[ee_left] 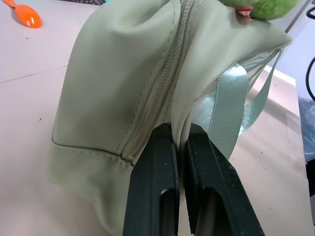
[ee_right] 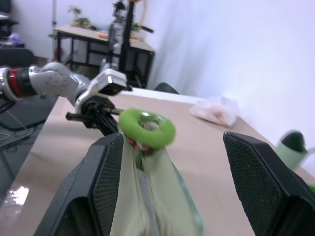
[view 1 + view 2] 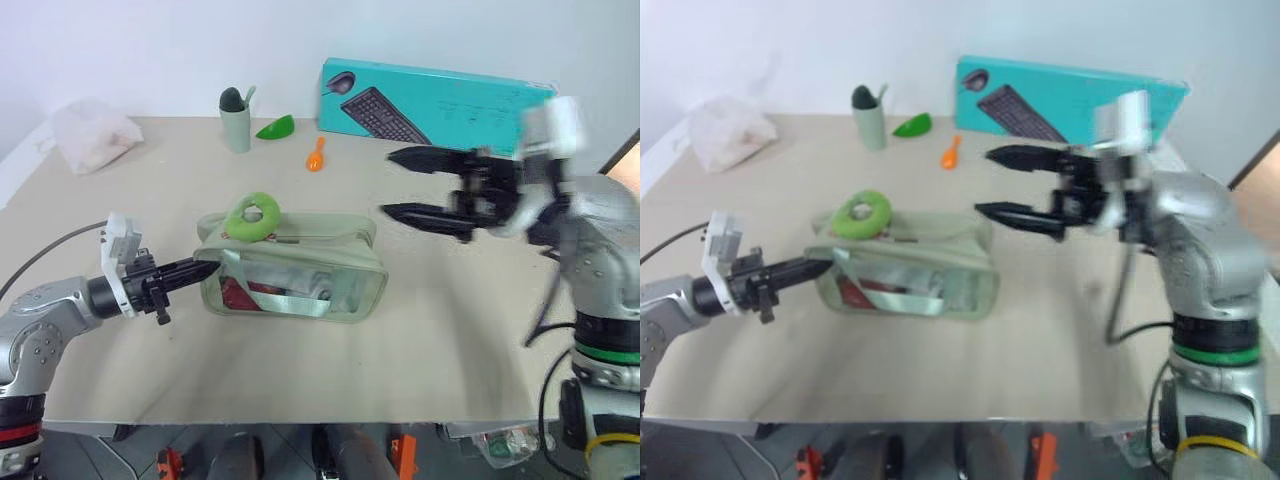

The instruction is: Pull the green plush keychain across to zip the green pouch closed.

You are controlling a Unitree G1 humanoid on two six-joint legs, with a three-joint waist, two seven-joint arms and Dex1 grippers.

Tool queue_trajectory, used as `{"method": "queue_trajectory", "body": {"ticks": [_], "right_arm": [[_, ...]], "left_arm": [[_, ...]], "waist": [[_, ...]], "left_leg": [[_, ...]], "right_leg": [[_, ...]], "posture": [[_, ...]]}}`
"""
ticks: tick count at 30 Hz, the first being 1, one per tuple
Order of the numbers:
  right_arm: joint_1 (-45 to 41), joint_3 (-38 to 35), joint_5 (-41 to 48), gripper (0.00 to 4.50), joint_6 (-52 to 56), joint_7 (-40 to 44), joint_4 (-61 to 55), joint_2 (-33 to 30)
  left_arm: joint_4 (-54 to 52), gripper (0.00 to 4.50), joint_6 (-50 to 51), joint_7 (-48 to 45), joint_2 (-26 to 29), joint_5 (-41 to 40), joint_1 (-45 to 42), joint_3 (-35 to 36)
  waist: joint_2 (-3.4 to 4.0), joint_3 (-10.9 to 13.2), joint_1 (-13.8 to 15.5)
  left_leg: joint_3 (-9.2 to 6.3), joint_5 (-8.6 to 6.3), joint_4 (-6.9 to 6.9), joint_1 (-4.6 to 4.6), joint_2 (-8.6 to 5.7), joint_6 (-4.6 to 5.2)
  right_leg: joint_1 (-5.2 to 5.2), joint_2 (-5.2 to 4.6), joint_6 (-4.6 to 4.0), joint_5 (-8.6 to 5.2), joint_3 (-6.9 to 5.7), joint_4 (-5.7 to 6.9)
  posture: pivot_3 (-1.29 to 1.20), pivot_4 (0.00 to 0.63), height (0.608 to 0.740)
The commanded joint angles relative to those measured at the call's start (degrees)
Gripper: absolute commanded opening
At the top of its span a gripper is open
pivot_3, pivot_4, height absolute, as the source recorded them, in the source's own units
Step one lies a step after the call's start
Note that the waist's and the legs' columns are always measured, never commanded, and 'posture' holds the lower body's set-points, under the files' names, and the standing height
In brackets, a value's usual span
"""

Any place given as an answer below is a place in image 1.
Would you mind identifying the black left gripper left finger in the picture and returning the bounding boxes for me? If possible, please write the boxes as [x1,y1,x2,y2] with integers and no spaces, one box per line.
[124,122,181,236]

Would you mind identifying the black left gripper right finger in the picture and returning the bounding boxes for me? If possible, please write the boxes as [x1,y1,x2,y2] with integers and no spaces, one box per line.
[185,123,266,236]

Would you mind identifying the light green zippered pouch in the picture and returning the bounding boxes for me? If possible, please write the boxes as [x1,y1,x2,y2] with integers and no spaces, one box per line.
[48,0,292,236]

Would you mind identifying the clear plastic bag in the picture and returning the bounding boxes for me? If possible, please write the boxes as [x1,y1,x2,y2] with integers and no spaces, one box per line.
[297,94,315,163]

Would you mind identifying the dark keyboard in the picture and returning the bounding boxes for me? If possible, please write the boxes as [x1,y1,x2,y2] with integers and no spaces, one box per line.
[58,0,107,6]

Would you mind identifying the orange plastic spoon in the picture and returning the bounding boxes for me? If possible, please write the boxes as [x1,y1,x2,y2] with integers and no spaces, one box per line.
[2,0,43,29]

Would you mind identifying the black cable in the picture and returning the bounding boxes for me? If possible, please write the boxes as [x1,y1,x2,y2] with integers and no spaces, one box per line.
[305,5,315,98]

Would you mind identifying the green plush keychain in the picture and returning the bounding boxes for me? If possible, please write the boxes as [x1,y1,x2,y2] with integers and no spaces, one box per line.
[220,0,301,23]

